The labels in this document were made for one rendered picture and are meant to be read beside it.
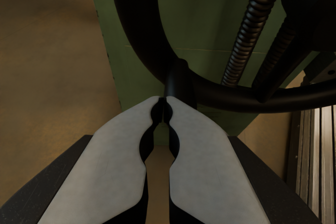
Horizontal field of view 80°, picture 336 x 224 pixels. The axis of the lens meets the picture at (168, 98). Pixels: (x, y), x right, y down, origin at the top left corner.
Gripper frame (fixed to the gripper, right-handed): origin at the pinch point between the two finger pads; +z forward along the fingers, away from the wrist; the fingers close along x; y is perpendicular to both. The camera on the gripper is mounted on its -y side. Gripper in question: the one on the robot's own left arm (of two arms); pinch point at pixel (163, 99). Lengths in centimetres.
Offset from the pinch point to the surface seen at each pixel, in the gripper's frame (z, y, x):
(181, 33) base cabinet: 27.9, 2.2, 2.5
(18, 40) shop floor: 107, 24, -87
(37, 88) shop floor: 79, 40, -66
